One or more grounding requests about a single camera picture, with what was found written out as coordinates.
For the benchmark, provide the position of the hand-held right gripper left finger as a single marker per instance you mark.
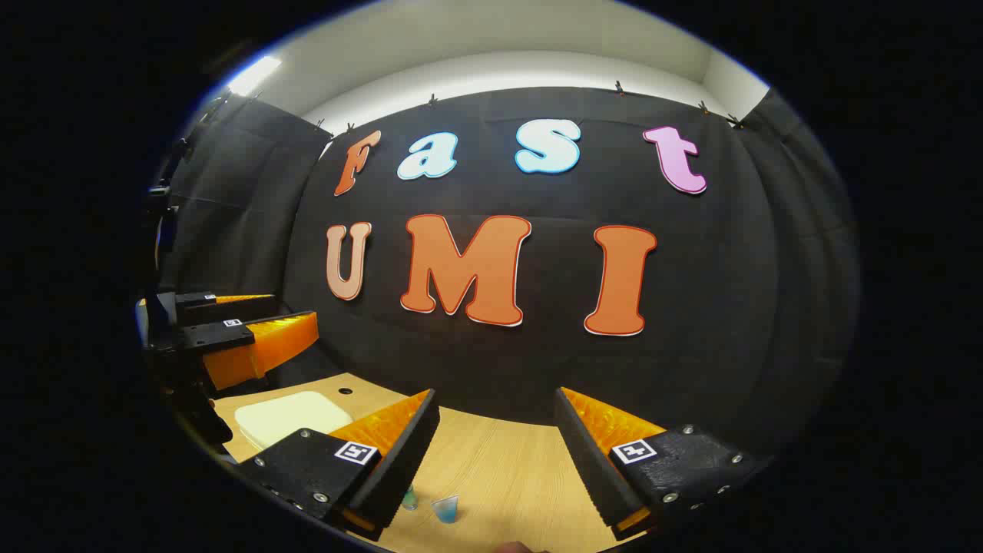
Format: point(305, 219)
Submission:
point(407, 461)

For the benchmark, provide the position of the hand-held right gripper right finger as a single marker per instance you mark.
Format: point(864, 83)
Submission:
point(587, 468)

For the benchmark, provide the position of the black backdrop cloth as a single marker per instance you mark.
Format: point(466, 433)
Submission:
point(537, 369)

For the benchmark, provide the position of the ceiling light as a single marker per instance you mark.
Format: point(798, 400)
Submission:
point(253, 75)

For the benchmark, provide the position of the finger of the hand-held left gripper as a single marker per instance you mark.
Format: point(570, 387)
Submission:
point(207, 309)
point(200, 338)

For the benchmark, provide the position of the pale yellow suitcase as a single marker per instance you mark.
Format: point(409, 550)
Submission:
point(284, 415)

